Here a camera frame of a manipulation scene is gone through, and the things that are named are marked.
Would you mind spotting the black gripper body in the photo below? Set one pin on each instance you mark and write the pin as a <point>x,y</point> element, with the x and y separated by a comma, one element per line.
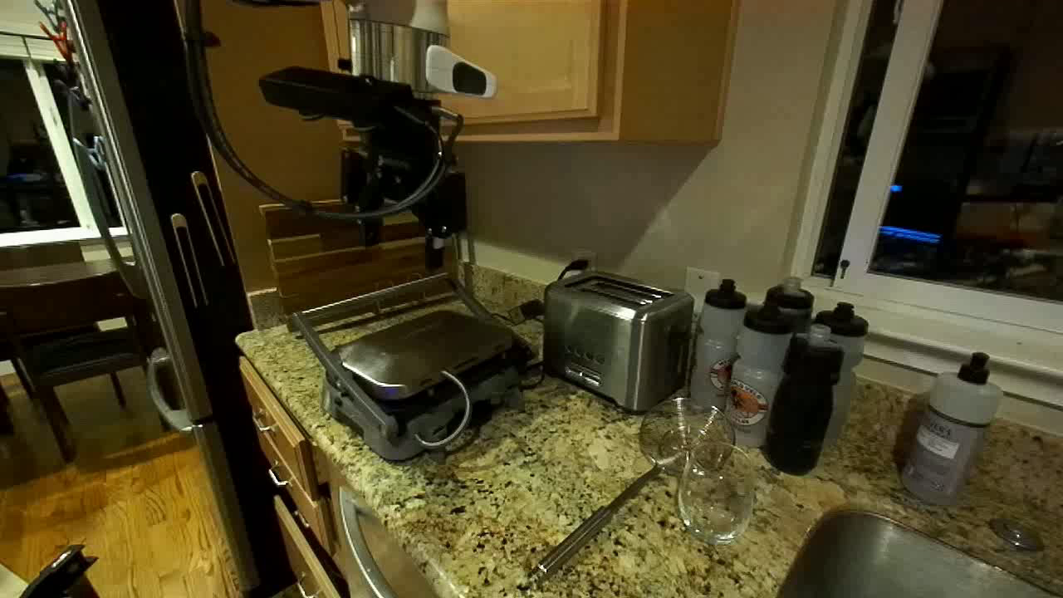
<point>400,177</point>

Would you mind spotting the black steel sandwich maker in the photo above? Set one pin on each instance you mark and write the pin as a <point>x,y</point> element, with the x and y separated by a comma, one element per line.
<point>421,352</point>

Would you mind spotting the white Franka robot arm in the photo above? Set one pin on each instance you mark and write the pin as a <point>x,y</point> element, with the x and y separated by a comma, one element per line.
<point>400,44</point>

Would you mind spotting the dark wooden knife block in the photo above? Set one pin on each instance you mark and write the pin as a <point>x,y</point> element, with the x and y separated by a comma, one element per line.
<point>343,271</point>

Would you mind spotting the dark wooden cutting board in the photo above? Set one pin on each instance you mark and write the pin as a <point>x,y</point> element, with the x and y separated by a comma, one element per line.
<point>304,220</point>

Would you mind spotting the wooden upper cabinet door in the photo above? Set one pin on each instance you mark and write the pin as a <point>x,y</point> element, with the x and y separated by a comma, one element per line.
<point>533,54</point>

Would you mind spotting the stainless steel toaster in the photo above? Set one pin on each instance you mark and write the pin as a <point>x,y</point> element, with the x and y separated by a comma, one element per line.
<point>616,342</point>

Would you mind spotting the black metal stand column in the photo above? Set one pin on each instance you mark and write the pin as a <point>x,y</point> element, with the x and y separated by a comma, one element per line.
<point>167,220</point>

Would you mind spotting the wooden counter drawer unit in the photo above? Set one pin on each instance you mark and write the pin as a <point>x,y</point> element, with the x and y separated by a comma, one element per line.
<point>285,443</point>

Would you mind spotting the clear drinking glass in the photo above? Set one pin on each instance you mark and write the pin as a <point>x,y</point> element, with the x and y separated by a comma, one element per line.
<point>668,433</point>
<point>719,498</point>

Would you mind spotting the clear bottle black cap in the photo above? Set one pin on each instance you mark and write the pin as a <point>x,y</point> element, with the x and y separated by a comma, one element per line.
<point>850,335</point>
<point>759,383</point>
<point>719,348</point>
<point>793,301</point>

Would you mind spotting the long metal utensil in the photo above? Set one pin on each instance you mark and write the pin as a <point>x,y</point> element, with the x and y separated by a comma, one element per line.
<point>594,522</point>

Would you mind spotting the dark wooden chair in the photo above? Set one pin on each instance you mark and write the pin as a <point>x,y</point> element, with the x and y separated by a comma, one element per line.
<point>67,342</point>

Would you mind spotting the white framed room window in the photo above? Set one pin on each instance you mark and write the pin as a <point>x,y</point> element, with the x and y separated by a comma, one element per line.
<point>46,154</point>

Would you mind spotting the black sports bottle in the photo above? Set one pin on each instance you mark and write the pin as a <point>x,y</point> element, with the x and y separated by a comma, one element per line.
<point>801,408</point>

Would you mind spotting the white framed kitchen window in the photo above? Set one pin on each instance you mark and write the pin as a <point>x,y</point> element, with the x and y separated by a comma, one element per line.
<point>885,132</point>

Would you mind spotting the grey labelled bottle black cap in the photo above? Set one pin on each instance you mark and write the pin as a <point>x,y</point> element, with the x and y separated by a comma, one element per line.
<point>950,437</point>

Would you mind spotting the stainless steel sink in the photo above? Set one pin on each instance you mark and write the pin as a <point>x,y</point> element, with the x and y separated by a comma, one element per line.
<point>885,559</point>

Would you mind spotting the round metal sink stopper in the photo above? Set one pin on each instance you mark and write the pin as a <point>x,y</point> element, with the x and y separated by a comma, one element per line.
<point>1016,534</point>

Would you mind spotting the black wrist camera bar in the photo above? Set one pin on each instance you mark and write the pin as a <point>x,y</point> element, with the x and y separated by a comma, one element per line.
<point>334,89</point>

